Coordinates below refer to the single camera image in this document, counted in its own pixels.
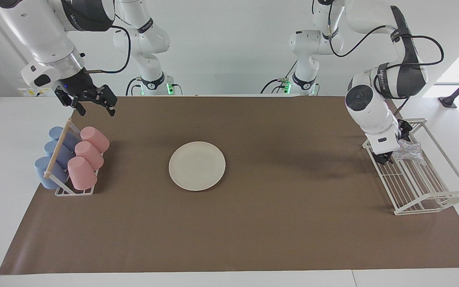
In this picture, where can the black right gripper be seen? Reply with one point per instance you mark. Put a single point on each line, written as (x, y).
(77, 85)

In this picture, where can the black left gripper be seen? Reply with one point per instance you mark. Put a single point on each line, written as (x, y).
(396, 142)

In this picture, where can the crinkled clear plastic bag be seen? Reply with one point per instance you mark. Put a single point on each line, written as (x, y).
(410, 151)

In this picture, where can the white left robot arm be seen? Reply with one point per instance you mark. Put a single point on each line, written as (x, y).
(369, 111)

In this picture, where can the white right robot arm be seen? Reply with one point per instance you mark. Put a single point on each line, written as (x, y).
(42, 32)

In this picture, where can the cream round plate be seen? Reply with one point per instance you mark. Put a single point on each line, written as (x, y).
(197, 166)

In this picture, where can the pink plastic cup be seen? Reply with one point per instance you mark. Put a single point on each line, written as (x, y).
(96, 138)
(82, 175)
(90, 155)

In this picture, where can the blue plastic cup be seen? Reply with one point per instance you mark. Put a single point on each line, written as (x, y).
(56, 132)
(46, 173)
(56, 153)

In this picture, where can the brown table mat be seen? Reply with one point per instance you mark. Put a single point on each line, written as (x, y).
(253, 239)

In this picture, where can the white wall socket box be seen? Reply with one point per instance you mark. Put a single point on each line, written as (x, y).
(28, 92)

